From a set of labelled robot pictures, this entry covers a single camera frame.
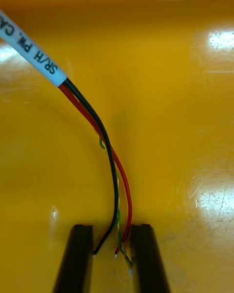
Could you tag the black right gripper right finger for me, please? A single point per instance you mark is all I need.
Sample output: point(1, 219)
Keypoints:
point(148, 261)

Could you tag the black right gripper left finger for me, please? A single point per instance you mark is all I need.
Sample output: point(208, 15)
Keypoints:
point(78, 261)

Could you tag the yellow-orange plastic bin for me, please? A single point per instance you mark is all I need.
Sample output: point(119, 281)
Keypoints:
point(170, 127)

